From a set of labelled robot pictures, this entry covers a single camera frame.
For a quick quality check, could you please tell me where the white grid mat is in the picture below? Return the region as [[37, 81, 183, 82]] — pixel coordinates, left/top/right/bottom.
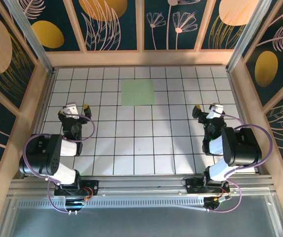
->
[[30, 66, 258, 176]]

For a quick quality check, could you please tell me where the small black electronics module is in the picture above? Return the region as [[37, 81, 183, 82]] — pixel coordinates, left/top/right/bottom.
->
[[64, 195, 94, 213], [202, 195, 232, 211]]

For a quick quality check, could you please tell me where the grey metal panel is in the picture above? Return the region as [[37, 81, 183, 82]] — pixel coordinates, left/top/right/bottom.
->
[[6, 194, 283, 237]]

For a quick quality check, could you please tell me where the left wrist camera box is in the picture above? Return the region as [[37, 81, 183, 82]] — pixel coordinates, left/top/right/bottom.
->
[[62, 103, 80, 119]]

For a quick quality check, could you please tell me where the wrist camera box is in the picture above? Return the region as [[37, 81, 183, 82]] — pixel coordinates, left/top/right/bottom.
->
[[208, 103, 225, 119], [62, 103, 80, 119]]

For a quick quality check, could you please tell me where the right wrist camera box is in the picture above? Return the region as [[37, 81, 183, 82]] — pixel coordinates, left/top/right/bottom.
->
[[208, 103, 225, 119]]

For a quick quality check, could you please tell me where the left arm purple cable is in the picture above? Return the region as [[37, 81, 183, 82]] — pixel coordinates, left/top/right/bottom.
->
[[23, 112, 96, 215]]

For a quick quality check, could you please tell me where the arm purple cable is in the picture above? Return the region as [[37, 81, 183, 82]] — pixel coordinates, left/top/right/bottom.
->
[[204, 111, 273, 213], [23, 112, 96, 215]]

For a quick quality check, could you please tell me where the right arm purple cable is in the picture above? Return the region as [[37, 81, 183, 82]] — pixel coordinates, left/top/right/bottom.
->
[[204, 111, 273, 213]]

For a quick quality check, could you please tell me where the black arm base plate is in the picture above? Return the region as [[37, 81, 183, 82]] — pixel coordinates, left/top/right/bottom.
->
[[54, 179, 100, 197], [185, 178, 231, 195]]

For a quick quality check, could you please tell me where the white flat cable strip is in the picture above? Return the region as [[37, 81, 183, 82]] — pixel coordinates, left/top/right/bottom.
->
[[173, 202, 210, 212]]

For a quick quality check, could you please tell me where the aluminium corner post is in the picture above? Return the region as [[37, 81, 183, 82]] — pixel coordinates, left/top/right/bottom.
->
[[2, 0, 56, 75], [226, 0, 273, 73]]

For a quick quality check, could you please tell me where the aluminium extrusion rail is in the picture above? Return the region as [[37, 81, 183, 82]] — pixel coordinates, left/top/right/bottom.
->
[[9, 174, 275, 198]]

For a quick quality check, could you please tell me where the grey slotted cable duct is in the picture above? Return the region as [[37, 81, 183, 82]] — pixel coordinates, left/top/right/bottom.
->
[[17, 197, 206, 209]]

